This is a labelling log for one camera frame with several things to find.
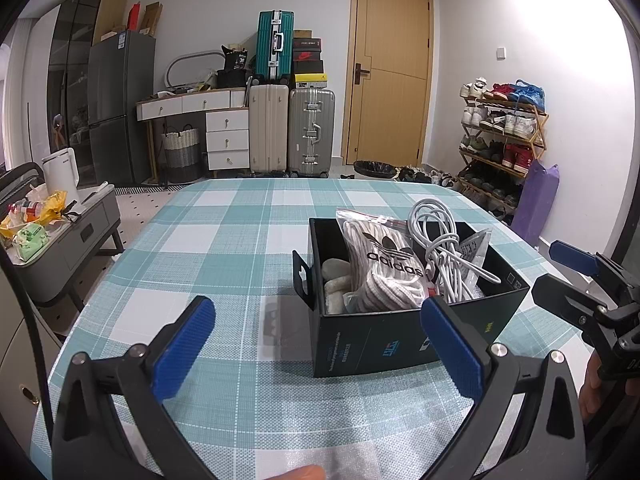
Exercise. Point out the black trash bin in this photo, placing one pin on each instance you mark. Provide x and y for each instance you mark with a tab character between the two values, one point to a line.
375	170

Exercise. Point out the red black shoe box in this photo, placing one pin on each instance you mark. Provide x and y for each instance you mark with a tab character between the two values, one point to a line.
307	55

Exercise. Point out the rows of assorted shoes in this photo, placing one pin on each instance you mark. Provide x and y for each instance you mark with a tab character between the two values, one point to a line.
500	125

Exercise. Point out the beige cabinet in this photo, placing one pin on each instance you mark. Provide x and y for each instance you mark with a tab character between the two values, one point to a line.
20	360

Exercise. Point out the white electric kettle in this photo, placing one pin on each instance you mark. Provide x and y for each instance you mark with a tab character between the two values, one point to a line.
60	172

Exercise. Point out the brown cardboard piece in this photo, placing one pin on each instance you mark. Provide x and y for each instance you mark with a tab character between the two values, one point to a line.
151	19

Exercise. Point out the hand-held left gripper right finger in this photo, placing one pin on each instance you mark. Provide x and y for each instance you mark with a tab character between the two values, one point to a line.
452	350

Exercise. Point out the black chair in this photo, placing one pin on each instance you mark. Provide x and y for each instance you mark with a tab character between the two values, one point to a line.
22	172

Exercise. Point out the adidas bag of white laces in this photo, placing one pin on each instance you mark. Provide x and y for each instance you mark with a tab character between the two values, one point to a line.
385	280

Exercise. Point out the woven laundry basket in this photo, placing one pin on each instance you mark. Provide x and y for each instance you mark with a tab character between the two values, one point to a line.
181	157

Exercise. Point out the grey side table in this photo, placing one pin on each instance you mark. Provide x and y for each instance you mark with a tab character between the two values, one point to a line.
75	245

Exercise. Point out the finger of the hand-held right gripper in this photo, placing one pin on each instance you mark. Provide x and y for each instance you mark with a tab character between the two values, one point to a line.
572	256
560	297

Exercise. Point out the black cardboard box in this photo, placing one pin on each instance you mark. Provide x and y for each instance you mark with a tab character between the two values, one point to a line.
380	345

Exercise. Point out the scattered pairs of shoes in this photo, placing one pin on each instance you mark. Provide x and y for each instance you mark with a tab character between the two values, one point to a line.
430	177

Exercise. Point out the teal suitcase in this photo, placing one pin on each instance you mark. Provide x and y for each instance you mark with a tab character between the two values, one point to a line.
267	45

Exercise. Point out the plastic bottle with red cap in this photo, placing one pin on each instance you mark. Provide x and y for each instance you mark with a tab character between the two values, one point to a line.
27	207

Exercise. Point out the white wardrobe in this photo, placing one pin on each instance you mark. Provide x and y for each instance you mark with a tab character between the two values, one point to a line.
30	60

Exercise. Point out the person's right hand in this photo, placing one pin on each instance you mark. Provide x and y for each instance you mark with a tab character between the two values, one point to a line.
590	390

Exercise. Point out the yellow plastic bag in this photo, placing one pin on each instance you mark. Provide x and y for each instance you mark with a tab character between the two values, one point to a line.
52	207

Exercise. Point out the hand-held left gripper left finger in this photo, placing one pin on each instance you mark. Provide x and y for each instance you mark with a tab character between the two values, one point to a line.
182	350

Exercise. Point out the wooden door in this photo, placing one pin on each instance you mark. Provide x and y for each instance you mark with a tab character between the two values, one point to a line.
395	110

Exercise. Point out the black paper bag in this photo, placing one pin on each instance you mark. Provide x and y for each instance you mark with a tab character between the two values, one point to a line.
236	59

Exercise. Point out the white desk with drawers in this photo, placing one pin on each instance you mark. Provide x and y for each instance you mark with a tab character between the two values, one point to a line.
227	137

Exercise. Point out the yellow black shoe box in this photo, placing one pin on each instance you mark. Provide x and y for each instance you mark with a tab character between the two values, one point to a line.
311	81

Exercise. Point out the purple bag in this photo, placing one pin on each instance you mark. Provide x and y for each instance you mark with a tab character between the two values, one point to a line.
535	205

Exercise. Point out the beige suitcase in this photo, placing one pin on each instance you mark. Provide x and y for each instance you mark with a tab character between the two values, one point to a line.
269	130

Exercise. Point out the brown shoe box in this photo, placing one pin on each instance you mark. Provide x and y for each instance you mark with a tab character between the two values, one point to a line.
302	34

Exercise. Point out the silver suitcase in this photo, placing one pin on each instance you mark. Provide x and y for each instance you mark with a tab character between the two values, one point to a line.
310	135

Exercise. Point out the oval mirror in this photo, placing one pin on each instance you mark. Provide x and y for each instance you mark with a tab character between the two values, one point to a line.
190	67

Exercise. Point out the grey refrigerator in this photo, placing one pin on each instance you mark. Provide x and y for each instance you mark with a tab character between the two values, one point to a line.
120	110

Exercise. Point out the teal checked tablecloth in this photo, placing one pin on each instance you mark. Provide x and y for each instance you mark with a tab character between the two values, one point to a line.
225	240

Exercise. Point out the dark glass wardrobe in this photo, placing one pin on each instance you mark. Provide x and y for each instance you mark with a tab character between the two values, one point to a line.
75	85

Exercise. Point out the person's left hand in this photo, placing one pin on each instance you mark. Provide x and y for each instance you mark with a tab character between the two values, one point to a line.
305	474

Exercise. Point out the wooden shoe rack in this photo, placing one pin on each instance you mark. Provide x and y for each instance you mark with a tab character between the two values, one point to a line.
542	125

